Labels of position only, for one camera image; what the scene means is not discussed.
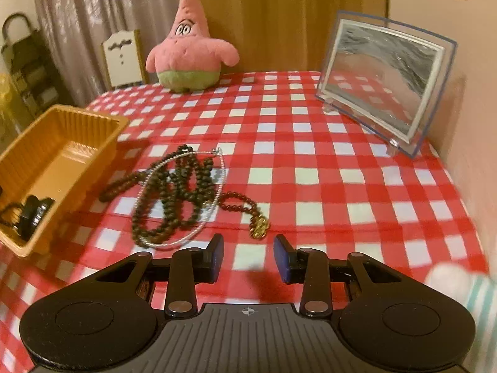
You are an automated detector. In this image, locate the golden plastic tray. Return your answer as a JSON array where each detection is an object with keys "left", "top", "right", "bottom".
[{"left": 0, "top": 104, "right": 130, "bottom": 258}]

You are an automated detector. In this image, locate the gold-rimmed wristwatch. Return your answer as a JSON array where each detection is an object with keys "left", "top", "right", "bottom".
[{"left": 17, "top": 197, "right": 55, "bottom": 239}]

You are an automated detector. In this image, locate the red bead bracelet gold charm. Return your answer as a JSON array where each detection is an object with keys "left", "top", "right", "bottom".
[{"left": 217, "top": 191, "right": 271, "bottom": 240}]

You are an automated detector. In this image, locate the dark wooden bead necklace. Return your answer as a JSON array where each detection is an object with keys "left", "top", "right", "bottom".
[{"left": 99, "top": 145, "right": 218, "bottom": 247}]

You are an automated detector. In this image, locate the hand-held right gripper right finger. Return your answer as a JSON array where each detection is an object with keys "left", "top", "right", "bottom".
[{"left": 273, "top": 235, "right": 404, "bottom": 317}]

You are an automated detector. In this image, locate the grey patterned curtain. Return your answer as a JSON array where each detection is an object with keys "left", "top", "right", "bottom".
[{"left": 33, "top": 0, "right": 183, "bottom": 105}]

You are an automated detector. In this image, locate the sand art picture frame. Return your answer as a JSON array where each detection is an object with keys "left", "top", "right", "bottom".
[{"left": 315, "top": 10, "right": 458, "bottom": 159}]

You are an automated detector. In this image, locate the white pearl necklace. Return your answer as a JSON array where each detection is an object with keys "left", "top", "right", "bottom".
[{"left": 138, "top": 148, "right": 228, "bottom": 248}]

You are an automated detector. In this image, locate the yellow plastic bag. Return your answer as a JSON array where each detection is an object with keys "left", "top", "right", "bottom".
[{"left": 0, "top": 74, "right": 12, "bottom": 125}]

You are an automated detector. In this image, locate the white wooden chair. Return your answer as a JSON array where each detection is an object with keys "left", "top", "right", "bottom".
[{"left": 102, "top": 30, "right": 146, "bottom": 91}]

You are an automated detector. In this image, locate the white bunny plush toy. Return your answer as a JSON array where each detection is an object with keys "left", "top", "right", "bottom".
[{"left": 425, "top": 264, "right": 497, "bottom": 358}]

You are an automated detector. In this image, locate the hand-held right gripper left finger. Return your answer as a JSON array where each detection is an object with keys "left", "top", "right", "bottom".
[{"left": 93, "top": 234, "right": 225, "bottom": 318}]

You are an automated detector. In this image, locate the pink starfish plush toy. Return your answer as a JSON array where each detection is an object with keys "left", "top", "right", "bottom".
[{"left": 145, "top": 0, "right": 239, "bottom": 94}]

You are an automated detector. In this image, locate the red checkered tablecloth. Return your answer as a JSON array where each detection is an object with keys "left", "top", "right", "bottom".
[{"left": 0, "top": 70, "right": 490, "bottom": 362}]

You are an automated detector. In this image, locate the wooden door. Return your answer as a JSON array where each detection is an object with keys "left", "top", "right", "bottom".
[{"left": 176, "top": 0, "right": 389, "bottom": 74}]

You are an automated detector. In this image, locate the dark folding ladder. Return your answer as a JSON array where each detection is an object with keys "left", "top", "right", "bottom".
[{"left": 2, "top": 13, "right": 72, "bottom": 125}]

